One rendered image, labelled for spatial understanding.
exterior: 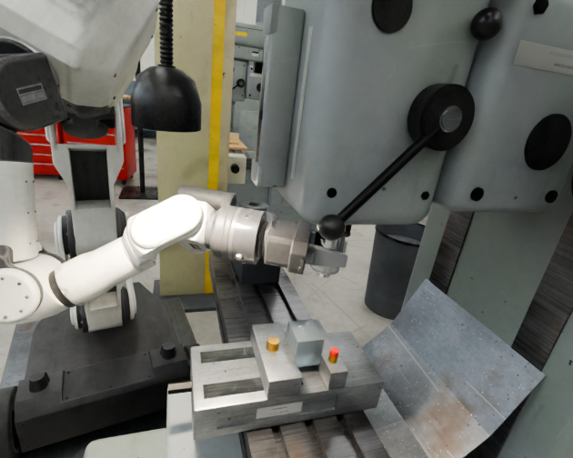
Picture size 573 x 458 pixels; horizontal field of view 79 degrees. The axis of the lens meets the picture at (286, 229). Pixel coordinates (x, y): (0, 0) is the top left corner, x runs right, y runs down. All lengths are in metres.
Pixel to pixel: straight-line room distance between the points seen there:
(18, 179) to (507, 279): 0.83
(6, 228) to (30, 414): 0.73
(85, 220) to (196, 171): 1.27
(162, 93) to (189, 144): 1.83
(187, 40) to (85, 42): 1.54
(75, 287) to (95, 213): 0.47
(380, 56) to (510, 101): 0.17
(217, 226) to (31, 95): 0.32
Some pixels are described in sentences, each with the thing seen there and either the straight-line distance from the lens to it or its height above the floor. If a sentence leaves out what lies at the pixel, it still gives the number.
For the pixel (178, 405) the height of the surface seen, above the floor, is 0.83.
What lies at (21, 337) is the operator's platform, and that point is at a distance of 1.84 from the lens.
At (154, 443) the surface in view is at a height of 0.71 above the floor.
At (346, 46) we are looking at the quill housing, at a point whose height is 1.51.
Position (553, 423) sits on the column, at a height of 1.00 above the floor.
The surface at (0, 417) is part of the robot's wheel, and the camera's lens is 1.28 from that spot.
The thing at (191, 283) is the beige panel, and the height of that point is 0.12.
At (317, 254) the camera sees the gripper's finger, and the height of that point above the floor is 1.24.
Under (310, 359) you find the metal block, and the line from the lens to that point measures 0.69.
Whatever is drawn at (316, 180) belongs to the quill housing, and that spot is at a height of 1.37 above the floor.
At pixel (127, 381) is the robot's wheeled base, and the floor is 0.59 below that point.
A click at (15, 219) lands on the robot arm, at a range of 0.62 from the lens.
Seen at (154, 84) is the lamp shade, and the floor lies 1.45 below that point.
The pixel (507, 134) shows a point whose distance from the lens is 0.51.
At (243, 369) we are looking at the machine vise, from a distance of 0.70.
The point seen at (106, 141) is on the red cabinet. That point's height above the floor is 0.58.
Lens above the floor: 1.47
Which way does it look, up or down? 22 degrees down
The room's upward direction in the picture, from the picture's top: 7 degrees clockwise
